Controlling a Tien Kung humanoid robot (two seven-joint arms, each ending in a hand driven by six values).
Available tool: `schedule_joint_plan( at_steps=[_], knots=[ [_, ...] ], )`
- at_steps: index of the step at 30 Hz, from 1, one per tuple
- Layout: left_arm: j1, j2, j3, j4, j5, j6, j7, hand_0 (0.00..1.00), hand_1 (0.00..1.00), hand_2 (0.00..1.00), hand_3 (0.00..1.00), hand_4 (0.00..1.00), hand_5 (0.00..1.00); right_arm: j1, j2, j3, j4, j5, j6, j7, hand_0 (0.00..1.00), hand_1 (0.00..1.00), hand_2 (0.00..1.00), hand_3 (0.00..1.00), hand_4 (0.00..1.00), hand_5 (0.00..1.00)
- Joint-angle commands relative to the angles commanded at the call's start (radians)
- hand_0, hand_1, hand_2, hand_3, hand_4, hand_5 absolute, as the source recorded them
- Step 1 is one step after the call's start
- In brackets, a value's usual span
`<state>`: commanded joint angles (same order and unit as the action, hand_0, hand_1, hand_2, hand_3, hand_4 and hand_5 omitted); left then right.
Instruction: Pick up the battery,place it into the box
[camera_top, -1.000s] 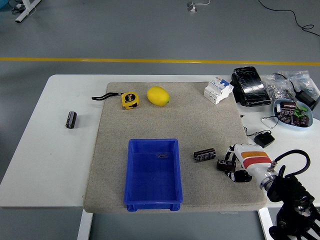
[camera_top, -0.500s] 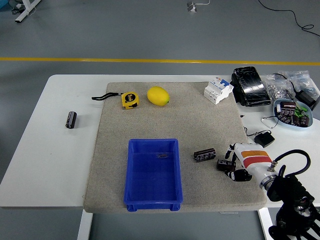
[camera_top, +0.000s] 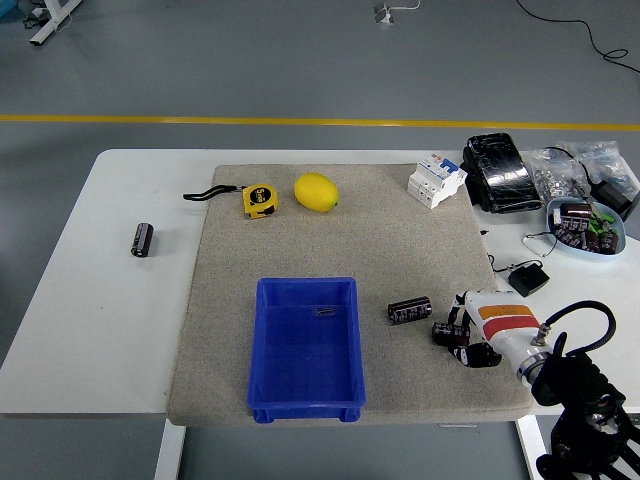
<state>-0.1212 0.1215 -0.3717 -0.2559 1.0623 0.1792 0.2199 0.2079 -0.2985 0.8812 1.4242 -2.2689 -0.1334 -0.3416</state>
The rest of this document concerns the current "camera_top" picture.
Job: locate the small black power adapter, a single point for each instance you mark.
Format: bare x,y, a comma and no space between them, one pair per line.
529,281

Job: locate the blue plastic box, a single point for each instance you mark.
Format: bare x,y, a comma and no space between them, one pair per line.
305,360

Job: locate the grey-brown mat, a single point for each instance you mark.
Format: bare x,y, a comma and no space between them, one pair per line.
400,240

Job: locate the white table leg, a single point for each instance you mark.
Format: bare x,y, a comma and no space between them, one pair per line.
532,445
170,450

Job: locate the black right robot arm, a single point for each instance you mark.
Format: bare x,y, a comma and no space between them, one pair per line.
575,385

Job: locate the large maroon capacitor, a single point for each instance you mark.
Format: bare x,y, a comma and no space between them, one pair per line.
575,210

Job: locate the yellow lemon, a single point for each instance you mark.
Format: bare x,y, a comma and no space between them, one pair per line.
316,192

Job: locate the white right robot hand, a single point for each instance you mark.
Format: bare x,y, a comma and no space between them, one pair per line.
505,320

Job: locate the green plastic part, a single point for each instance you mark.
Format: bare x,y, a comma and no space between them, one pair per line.
600,222

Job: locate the white table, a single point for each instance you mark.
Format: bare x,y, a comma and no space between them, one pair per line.
100,325

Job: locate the white circuit breaker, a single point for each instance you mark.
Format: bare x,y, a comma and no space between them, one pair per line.
435,182

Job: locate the light blue bowl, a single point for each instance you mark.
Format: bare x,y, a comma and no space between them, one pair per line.
575,252

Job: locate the black wrapped case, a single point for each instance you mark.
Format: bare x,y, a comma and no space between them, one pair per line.
500,172

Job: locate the clear bag of metal nuts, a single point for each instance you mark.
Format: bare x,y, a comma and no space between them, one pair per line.
552,177

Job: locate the yellow tape measure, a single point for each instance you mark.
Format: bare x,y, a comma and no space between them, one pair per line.
260,200

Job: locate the small maroon capacitor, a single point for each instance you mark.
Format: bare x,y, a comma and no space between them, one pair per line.
570,232
592,241
609,242

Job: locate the large black power adapter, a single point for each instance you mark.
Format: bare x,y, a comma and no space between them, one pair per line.
612,197

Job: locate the white desk frame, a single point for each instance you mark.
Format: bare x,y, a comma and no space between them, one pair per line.
50,25

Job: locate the blue bin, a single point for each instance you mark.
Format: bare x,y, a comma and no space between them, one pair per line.
7,9

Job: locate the clear bag of screws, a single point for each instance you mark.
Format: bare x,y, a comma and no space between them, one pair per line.
607,160

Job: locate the dark cylindrical battery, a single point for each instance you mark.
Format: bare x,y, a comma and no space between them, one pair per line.
142,240
410,310
442,332

